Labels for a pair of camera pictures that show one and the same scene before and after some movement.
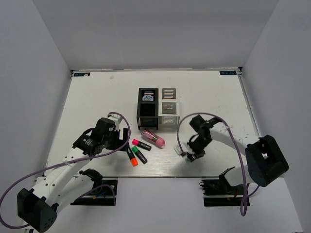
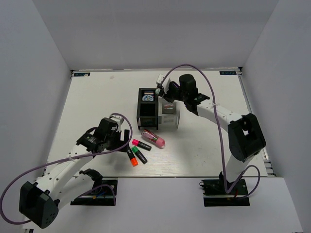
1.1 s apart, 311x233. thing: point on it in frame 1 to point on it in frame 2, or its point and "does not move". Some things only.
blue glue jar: x=147 y=97 does not move
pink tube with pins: x=158 y=141 does not move
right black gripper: x=194 y=151 to x=167 y=95
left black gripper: x=119 y=141 does not move
